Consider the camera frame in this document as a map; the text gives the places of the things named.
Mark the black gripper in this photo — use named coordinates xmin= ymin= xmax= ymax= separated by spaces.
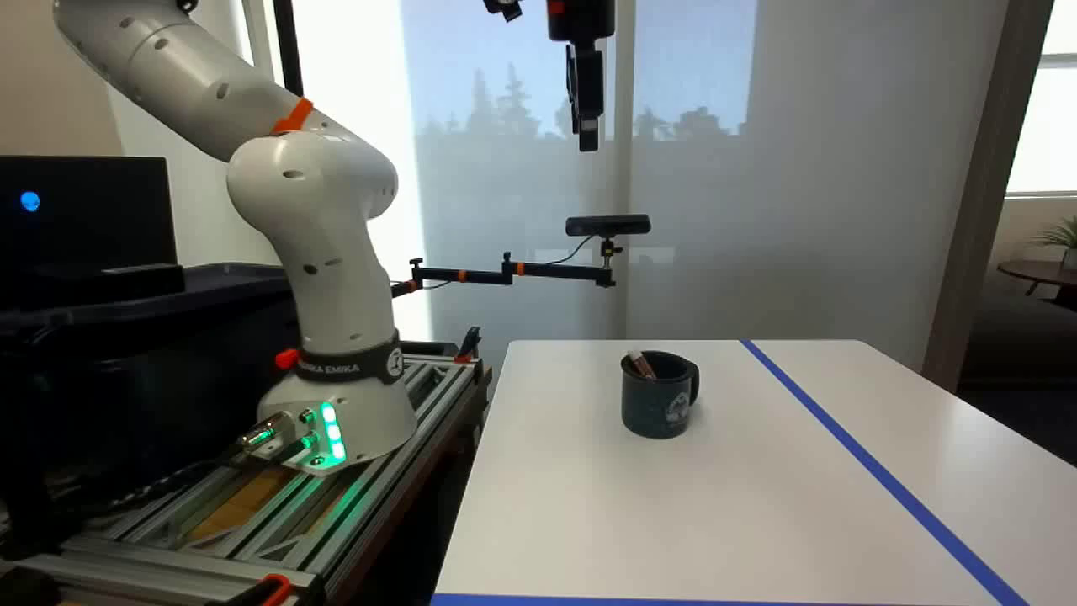
xmin=547 ymin=0 xmax=621 ymax=155

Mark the red black clamp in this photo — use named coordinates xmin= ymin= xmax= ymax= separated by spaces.
xmin=451 ymin=322 xmax=488 ymax=370

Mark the black vertical pole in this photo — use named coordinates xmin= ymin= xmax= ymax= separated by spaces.
xmin=274 ymin=0 xmax=306 ymax=102

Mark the dark green speckled mug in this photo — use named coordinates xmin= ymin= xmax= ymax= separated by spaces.
xmin=621 ymin=348 xmax=704 ymax=441

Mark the brown window pillar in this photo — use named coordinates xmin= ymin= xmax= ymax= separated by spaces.
xmin=920 ymin=0 xmax=1056 ymax=389

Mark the long blue tape line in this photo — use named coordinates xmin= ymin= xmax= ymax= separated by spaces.
xmin=736 ymin=335 xmax=1031 ymax=606

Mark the round dark side table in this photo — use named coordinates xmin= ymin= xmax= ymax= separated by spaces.
xmin=993 ymin=257 xmax=1077 ymax=311

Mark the black equipment cart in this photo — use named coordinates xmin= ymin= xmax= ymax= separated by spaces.
xmin=0 ymin=262 xmax=306 ymax=553

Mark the green potted plant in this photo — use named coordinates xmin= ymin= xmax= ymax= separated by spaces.
xmin=1039 ymin=213 xmax=1077 ymax=274

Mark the black computer monitor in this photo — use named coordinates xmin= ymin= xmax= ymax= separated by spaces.
xmin=0 ymin=155 xmax=190 ymax=307

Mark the brown wooden board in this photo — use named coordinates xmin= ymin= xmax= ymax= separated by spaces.
xmin=182 ymin=461 xmax=295 ymax=550

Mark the orange black clamp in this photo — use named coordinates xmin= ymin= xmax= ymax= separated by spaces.
xmin=257 ymin=573 xmax=302 ymax=606

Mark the black stereo camera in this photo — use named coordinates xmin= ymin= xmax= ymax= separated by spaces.
xmin=561 ymin=213 xmax=652 ymax=239

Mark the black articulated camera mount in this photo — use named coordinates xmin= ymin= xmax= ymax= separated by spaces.
xmin=386 ymin=234 xmax=624 ymax=298

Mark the aluminium rail robot platform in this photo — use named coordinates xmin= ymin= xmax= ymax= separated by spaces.
xmin=0 ymin=333 xmax=500 ymax=606

